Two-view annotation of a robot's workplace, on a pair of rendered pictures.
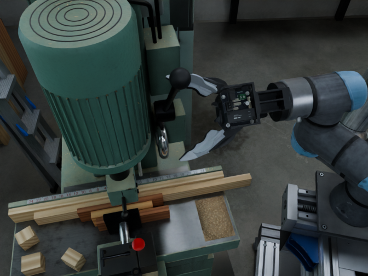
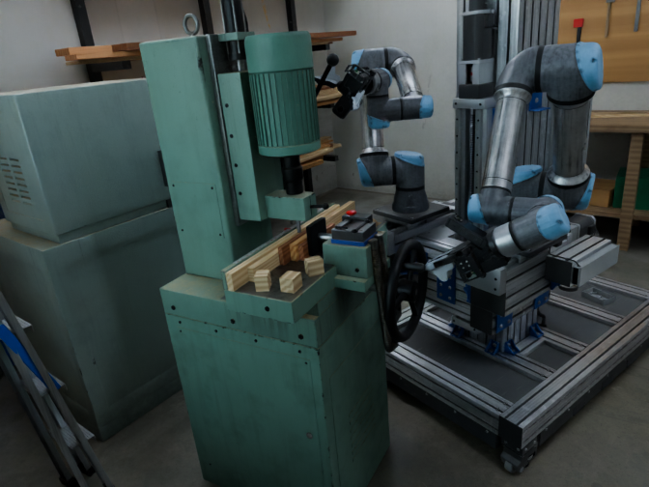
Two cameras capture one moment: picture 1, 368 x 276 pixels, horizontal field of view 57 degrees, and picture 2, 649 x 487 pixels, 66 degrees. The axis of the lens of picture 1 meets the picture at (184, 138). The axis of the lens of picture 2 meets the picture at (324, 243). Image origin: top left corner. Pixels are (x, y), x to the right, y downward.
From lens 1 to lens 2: 1.32 m
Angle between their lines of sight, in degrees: 47
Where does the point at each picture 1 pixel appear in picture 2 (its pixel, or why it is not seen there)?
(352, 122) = (377, 141)
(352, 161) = (409, 102)
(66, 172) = (207, 294)
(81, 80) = (306, 52)
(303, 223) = (398, 234)
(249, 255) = not seen: hidden behind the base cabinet
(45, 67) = (290, 46)
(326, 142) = (391, 103)
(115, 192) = (306, 197)
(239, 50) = not seen: hidden behind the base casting
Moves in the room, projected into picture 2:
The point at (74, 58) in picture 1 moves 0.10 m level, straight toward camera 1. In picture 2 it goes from (304, 36) to (342, 32)
